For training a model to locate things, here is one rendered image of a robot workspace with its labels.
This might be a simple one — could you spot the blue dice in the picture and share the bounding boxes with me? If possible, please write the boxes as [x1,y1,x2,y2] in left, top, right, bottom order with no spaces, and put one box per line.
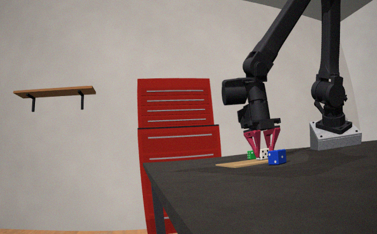
[268,149,286,165]

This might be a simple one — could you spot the green dice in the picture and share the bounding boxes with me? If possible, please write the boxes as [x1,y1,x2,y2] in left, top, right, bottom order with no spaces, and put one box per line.
[247,151,256,160]

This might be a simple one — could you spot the tan flat mat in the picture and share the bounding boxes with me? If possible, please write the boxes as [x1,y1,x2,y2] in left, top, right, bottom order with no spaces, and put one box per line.
[216,159,268,168]

